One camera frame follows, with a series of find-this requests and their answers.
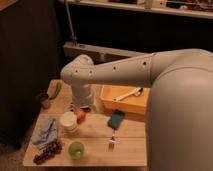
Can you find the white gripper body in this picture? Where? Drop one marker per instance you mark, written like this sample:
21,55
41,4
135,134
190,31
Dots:
82,95

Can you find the green cup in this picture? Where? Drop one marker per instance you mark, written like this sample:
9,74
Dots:
76,150

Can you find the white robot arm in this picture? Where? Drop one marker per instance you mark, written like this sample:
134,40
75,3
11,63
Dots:
179,113

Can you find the black striped block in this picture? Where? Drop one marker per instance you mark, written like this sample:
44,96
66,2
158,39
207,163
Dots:
73,107

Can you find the red apple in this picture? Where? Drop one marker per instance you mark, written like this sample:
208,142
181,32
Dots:
80,116

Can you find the white cup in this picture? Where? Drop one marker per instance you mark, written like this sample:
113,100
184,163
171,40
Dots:
68,122

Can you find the small dark cup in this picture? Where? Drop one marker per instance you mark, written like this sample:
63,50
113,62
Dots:
43,99

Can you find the teal sponge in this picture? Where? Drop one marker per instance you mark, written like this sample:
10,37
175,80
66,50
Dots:
115,119

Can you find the blue cloth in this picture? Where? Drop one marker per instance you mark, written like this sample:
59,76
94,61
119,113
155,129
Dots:
47,133

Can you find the yellow plastic bin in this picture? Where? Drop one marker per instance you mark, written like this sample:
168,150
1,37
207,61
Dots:
131,104

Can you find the white spoon in bin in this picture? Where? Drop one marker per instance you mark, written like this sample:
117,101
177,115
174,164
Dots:
136,92

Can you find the bunch of dark grapes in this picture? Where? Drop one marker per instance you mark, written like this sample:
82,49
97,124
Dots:
48,152

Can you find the grey metal rail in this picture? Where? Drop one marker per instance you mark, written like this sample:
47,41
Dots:
83,53

